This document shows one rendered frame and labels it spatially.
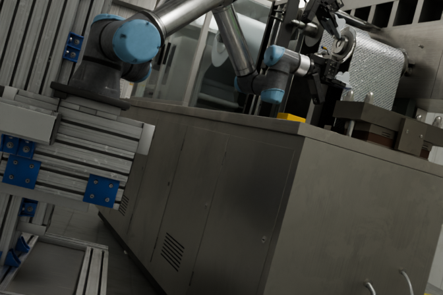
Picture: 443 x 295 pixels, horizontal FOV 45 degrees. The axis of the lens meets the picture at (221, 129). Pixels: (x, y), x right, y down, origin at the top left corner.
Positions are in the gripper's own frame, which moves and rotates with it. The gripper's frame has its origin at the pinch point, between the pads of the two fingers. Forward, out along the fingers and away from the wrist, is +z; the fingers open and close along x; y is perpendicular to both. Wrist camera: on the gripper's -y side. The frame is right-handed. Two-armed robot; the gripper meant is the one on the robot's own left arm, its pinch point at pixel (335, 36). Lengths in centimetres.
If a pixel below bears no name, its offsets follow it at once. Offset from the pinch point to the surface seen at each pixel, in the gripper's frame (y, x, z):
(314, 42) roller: 3.9, 21.8, 3.2
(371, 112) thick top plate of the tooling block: -18.0, -26.4, 20.3
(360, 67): -1.0, -6.7, 13.2
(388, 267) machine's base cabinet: -43, -32, 65
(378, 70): 5.1, -6.7, 18.7
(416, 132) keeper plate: -7.5, -28.4, 36.0
